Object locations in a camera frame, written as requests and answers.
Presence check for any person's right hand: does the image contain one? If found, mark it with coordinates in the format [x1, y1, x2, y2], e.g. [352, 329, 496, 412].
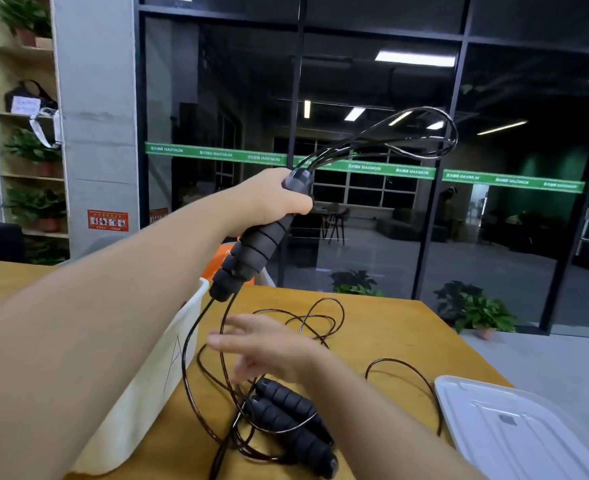
[207, 315, 328, 386]

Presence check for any person's left hand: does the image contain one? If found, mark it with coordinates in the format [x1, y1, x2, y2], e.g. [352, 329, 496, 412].
[224, 167, 315, 237]

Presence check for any jump rope with grey handles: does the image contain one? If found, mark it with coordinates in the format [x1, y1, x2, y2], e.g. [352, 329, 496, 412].
[181, 107, 459, 460]

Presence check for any person's right forearm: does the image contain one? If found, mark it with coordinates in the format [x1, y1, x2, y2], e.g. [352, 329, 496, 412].
[299, 351, 481, 480]

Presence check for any person's left forearm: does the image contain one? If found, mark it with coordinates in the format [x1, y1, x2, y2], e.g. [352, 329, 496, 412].
[0, 191, 245, 480]

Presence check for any dark chair behind glass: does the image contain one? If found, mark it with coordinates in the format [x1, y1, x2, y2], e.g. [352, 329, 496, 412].
[322, 202, 351, 246]

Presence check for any green glass marking strip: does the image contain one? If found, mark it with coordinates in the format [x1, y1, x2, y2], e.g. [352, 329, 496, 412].
[144, 141, 589, 196]

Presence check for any orange chair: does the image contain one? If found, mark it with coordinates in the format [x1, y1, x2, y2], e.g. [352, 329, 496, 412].
[202, 241, 276, 288]

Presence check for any potted green floor plant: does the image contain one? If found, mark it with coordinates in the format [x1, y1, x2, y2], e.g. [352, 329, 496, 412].
[434, 280, 518, 340]
[331, 270, 385, 298]

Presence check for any white storage bin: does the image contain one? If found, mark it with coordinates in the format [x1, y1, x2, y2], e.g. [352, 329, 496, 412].
[71, 277, 210, 476]

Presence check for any red warning sign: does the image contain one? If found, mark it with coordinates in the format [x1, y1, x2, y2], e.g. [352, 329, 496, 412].
[87, 210, 129, 233]

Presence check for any white plastic lid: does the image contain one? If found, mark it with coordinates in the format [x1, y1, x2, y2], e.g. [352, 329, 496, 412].
[434, 375, 589, 480]

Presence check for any black bag with white label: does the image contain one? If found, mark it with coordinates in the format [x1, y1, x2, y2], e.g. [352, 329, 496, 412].
[4, 79, 59, 116]

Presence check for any wooden shelf unit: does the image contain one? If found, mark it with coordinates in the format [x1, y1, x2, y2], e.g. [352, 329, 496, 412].
[0, 0, 71, 266]

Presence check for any jump rope with black handles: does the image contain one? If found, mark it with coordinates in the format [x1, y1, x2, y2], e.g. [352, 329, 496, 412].
[197, 297, 444, 480]

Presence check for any black glass partition frame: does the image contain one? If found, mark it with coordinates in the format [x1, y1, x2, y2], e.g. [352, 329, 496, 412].
[133, 0, 589, 333]

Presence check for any white strap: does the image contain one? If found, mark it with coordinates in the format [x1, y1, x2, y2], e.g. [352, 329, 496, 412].
[28, 108, 63, 150]

